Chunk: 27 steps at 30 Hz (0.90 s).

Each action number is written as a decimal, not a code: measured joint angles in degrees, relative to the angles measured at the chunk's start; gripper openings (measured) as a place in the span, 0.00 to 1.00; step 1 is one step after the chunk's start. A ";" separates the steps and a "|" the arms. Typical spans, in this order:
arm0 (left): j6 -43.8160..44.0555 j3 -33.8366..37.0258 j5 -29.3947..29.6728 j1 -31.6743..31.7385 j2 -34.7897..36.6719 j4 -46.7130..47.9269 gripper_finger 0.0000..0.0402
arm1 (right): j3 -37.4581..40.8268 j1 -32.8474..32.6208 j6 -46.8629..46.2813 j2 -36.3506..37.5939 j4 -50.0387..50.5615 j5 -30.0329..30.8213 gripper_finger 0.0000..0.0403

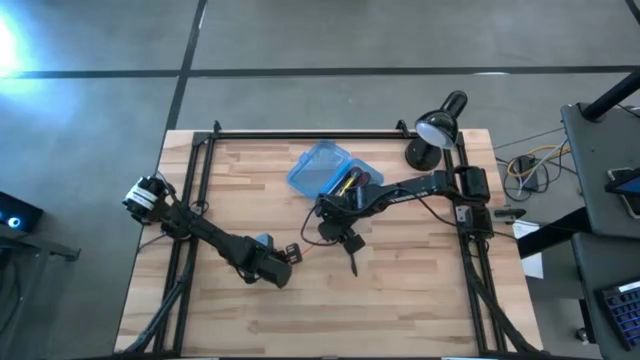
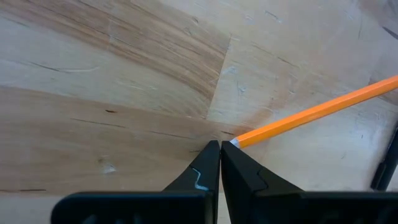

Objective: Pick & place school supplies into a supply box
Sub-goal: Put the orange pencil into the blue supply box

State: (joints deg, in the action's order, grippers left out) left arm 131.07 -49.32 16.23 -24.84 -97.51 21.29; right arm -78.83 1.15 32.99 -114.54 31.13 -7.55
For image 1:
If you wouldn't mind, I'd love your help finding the black stand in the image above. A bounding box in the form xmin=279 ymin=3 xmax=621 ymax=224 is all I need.
xmin=0 ymin=232 xmax=82 ymax=264

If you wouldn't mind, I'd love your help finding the black metal table frame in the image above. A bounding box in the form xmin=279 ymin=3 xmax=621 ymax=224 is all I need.
xmin=115 ymin=119 xmax=539 ymax=357

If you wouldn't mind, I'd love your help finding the black box with blue light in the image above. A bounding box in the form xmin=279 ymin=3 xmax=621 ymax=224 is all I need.
xmin=0 ymin=191 xmax=45 ymax=235

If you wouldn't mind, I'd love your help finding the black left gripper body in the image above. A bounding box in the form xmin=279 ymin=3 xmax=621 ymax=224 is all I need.
xmin=252 ymin=247 xmax=294 ymax=290

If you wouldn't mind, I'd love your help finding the black desk lamp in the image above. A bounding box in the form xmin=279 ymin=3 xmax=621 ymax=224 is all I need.
xmin=403 ymin=89 xmax=470 ymax=173

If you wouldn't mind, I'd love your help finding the small black device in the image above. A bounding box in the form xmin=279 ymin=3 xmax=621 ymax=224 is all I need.
xmin=492 ymin=207 xmax=527 ymax=222

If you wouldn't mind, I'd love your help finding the grey desk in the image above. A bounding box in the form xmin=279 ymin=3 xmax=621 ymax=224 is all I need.
xmin=571 ymin=232 xmax=640 ymax=360
xmin=559 ymin=102 xmax=640 ymax=240

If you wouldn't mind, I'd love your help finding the white paper sheet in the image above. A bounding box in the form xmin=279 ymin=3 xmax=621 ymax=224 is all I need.
xmin=511 ymin=219 xmax=545 ymax=280

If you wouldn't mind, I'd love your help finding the black cable bundle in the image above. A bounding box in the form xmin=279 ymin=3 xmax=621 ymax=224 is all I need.
xmin=122 ymin=239 xmax=199 ymax=354
xmin=462 ymin=234 xmax=541 ymax=354

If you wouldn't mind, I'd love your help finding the black keyboard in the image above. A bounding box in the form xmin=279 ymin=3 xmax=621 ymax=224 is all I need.
xmin=593 ymin=279 xmax=640 ymax=352

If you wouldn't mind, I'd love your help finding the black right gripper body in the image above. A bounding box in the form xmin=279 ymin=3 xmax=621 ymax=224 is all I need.
xmin=317 ymin=187 xmax=374 ymax=254

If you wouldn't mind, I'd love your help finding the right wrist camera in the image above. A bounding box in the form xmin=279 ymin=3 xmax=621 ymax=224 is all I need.
xmin=318 ymin=221 xmax=347 ymax=243

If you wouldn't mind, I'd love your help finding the black pole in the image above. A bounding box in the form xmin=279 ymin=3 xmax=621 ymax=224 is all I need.
xmin=581 ymin=69 xmax=640 ymax=123

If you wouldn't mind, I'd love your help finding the smartphone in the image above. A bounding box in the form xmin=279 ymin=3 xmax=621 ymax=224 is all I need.
xmin=606 ymin=167 xmax=640 ymax=220

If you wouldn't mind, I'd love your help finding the black camera cable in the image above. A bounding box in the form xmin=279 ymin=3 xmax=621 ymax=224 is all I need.
xmin=299 ymin=202 xmax=331 ymax=249

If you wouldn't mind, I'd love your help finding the black diagonal bar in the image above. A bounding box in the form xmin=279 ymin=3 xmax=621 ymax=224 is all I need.
xmin=516 ymin=206 xmax=592 ymax=260

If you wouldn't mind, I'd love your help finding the black power adapter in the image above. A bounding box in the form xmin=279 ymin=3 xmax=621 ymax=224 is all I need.
xmin=514 ymin=155 xmax=540 ymax=192

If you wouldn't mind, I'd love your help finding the blue plastic supply box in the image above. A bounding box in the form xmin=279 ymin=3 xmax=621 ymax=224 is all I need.
xmin=285 ymin=139 xmax=385 ymax=201

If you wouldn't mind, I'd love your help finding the yellow pencil with eraser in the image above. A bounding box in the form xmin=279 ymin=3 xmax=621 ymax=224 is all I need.
xmin=337 ymin=173 xmax=357 ymax=197

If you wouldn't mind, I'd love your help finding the yellow cable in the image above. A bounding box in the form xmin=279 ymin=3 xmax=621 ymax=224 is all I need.
xmin=505 ymin=143 xmax=571 ymax=179

